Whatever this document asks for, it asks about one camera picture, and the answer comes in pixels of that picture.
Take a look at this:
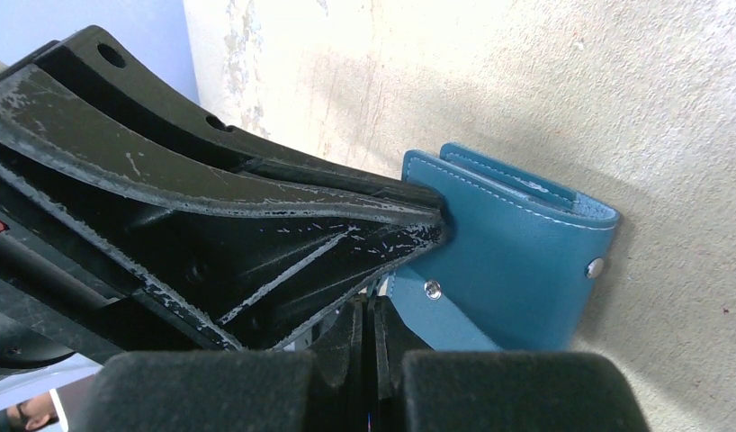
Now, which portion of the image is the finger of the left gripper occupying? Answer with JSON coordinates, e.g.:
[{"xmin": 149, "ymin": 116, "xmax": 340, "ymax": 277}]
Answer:
[{"xmin": 33, "ymin": 25, "xmax": 443, "ymax": 209}]

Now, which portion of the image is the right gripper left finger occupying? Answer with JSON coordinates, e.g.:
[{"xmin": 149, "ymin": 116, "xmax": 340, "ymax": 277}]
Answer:
[{"xmin": 85, "ymin": 301, "xmax": 364, "ymax": 431}]

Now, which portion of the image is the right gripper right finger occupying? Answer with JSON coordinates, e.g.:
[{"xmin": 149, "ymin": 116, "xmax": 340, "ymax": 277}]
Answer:
[{"xmin": 379, "ymin": 301, "xmax": 649, "ymax": 431}]

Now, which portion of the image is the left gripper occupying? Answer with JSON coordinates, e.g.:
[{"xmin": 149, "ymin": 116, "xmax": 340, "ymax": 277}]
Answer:
[{"xmin": 0, "ymin": 67, "xmax": 445, "ymax": 362}]

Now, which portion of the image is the blue card holder wallet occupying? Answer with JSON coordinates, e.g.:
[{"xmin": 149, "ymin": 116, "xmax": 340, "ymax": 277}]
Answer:
[{"xmin": 387, "ymin": 143, "xmax": 620, "ymax": 351}]

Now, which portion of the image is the person in background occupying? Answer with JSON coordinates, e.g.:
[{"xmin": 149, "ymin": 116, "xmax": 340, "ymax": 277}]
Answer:
[{"xmin": 0, "ymin": 391, "xmax": 59, "ymax": 432}]

